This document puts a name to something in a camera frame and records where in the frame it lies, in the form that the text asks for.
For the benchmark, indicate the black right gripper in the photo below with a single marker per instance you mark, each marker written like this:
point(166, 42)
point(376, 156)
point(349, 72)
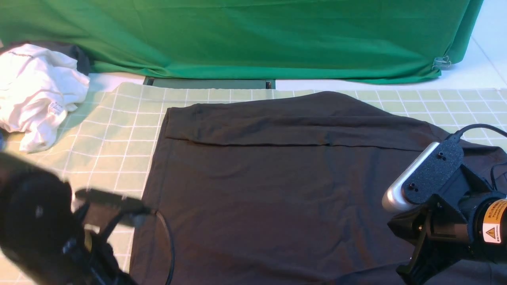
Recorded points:
point(466, 220)

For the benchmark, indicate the dark gray long-sleeve top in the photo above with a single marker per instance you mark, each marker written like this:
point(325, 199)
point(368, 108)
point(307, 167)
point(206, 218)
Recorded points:
point(283, 192)

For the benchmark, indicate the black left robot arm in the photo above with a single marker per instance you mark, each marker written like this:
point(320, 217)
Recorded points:
point(44, 238)

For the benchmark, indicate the silver binder clip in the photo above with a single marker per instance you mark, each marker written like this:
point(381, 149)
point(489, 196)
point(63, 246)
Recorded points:
point(442, 63)

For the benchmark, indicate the green backdrop cloth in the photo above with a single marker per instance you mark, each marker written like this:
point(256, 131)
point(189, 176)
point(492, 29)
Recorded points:
point(368, 41)

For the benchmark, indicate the dark green metal bar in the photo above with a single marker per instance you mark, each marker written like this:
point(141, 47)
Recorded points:
point(209, 83)

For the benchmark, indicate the light green checkered tablecloth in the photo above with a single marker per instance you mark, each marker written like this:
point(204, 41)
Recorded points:
point(109, 143)

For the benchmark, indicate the dark garment behind white shirt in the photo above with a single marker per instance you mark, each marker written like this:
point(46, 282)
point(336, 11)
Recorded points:
point(71, 50)

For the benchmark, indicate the crumpled white shirt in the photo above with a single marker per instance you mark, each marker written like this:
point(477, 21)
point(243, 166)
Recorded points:
point(39, 87)

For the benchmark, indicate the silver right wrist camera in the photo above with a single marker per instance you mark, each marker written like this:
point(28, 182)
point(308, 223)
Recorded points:
point(425, 176)

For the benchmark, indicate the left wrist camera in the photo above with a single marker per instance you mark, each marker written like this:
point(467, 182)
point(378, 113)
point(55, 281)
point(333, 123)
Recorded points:
point(104, 206)

